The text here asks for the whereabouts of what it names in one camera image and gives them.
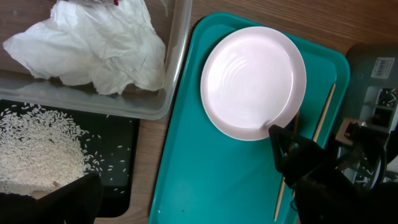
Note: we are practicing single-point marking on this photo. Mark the white rice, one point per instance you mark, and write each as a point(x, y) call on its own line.
point(40, 150)

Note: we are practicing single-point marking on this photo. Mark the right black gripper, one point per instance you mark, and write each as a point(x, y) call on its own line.
point(307, 162)

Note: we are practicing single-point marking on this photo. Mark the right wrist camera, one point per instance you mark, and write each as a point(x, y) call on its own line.
point(354, 132)

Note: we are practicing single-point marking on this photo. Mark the grey dish rack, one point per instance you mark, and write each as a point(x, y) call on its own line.
point(372, 97)

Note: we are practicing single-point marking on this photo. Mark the large white plate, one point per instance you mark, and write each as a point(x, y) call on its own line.
point(253, 79)

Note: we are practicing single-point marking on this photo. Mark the black tray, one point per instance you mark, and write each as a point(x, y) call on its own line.
point(110, 142)

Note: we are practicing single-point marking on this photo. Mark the teal serving tray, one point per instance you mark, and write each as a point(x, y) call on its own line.
point(206, 176)

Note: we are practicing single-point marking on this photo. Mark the white tissue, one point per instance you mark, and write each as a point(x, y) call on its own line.
point(108, 46)

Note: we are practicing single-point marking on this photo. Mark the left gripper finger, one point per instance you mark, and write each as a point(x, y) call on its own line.
point(77, 202)

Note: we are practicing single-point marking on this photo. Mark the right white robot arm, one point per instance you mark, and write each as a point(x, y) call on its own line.
point(323, 194)

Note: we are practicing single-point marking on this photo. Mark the clear plastic waste bin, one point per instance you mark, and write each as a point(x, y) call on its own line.
point(171, 21)

